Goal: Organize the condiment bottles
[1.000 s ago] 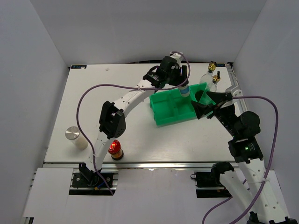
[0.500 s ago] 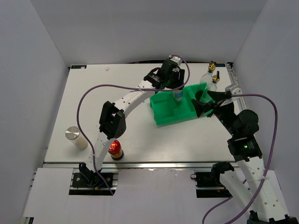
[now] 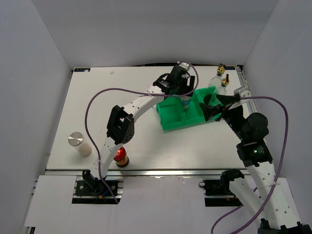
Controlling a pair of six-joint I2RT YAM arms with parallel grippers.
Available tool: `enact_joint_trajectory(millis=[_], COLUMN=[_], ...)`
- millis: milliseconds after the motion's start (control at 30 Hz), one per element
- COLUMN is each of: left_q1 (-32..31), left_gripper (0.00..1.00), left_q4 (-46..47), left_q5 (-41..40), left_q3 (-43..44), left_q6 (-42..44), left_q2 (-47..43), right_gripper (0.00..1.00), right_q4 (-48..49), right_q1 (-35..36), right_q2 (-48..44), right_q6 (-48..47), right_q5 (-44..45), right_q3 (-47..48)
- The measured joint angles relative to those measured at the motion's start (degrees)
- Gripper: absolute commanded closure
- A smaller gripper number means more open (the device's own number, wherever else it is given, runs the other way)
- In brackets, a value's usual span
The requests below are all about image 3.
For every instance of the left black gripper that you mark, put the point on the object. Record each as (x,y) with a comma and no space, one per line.
(185,88)

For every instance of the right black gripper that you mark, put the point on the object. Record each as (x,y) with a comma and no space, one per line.
(209,111)

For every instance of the blue label shaker jar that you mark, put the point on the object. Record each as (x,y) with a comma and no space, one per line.
(185,101)

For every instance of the clear oil bottle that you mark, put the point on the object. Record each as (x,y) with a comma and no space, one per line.
(216,80)

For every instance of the oil bottle with dark contents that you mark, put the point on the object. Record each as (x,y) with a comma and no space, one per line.
(220,89)

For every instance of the green three-compartment bin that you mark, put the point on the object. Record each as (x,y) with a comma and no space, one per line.
(173,116)

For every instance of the red cap sauce bottle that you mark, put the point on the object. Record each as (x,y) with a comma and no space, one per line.
(121,159)

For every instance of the white powder shaker jar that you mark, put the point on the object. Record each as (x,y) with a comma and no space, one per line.
(80,143)

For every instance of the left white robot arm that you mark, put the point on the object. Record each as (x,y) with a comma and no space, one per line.
(121,123)

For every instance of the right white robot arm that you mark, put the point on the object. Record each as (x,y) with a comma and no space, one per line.
(269,208)

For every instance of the right blue table sticker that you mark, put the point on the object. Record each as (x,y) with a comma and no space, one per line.
(230,68)

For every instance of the blue table sticker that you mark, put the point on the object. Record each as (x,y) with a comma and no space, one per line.
(82,69)
(230,68)

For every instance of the left blue table sticker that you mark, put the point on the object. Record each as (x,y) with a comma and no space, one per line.
(82,69)

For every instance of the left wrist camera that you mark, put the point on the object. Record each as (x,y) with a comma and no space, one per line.
(184,66)

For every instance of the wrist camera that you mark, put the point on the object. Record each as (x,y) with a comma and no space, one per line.
(184,66)
(242,94)

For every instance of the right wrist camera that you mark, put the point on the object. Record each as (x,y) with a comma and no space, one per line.
(242,94)

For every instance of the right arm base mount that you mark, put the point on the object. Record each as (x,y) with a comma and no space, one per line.
(217,191)

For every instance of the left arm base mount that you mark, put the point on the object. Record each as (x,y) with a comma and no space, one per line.
(91,190)

